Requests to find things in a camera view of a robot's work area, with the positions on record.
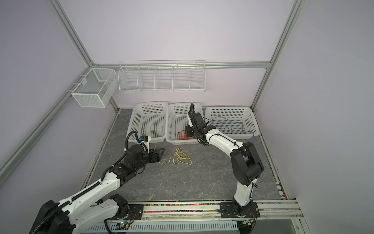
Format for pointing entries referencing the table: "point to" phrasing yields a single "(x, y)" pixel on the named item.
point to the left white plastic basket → (149, 119)
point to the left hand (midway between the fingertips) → (160, 151)
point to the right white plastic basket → (245, 114)
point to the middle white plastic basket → (177, 120)
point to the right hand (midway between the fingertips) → (188, 129)
